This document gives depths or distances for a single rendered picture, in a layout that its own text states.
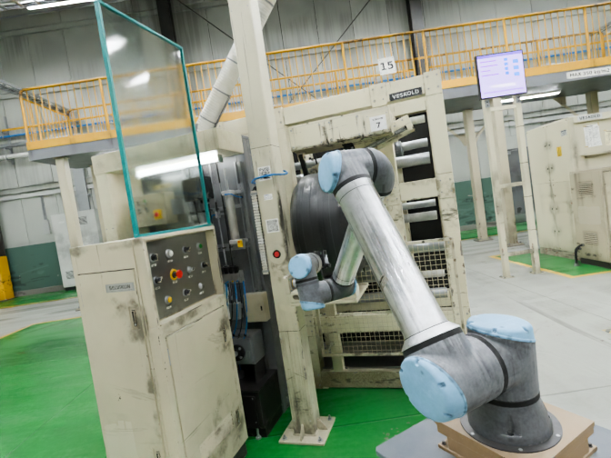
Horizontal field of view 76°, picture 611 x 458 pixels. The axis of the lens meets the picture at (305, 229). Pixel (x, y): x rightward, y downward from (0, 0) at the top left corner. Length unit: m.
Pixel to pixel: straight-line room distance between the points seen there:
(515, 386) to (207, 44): 11.79
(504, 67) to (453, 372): 5.19
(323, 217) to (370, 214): 0.83
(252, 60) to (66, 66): 11.39
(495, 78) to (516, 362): 4.97
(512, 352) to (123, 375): 1.51
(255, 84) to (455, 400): 1.82
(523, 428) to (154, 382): 1.35
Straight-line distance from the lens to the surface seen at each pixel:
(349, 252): 1.39
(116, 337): 1.89
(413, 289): 0.97
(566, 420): 1.25
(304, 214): 1.88
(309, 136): 2.36
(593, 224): 6.16
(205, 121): 2.70
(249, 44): 2.32
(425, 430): 1.32
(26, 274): 13.65
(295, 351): 2.28
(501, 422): 1.12
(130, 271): 1.75
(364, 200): 1.04
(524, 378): 1.08
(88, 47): 13.35
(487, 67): 5.78
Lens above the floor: 1.29
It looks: 3 degrees down
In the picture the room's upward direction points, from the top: 8 degrees counter-clockwise
